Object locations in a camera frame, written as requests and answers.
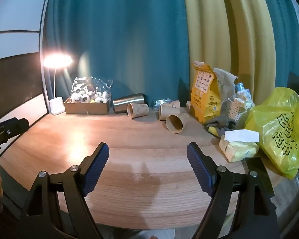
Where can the white paper bag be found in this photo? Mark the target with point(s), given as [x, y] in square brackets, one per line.
[224, 82]

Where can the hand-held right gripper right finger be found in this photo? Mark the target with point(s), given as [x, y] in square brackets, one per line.
[200, 171]

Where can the white perforated basket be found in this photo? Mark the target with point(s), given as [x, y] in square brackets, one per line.
[238, 113]

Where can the plastic bag of plush toys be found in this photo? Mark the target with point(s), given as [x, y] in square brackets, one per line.
[92, 89]

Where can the stainless steel tumbler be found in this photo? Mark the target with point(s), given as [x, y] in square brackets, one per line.
[128, 102]

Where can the grey glove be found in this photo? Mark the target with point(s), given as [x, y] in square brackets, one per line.
[221, 123]

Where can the cardboard box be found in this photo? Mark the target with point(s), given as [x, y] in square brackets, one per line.
[86, 108]

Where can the yellow tissue pack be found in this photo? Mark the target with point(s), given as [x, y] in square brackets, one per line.
[236, 149]

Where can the pale packets in basket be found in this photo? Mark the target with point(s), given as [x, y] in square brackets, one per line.
[244, 95]

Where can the yellow sponge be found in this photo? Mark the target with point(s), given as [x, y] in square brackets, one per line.
[212, 131]

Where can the white desk lamp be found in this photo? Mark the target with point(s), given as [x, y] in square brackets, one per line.
[56, 105]

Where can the orange snack bag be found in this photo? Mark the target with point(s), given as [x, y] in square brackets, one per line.
[204, 97]

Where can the clear plastic wrapper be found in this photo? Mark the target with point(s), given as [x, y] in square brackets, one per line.
[160, 102]

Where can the yellow curtain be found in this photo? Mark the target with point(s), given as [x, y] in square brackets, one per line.
[224, 25]

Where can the brown paper cup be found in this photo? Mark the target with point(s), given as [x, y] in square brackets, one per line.
[175, 103]
[177, 123]
[138, 110]
[167, 112]

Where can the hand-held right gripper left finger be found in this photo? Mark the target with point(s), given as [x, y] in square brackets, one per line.
[96, 169]

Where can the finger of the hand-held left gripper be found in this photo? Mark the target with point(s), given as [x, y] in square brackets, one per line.
[13, 127]

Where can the teal curtain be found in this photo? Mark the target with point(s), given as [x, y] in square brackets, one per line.
[119, 37]
[284, 34]

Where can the yellow plastic bag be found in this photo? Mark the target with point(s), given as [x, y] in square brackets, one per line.
[279, 129]

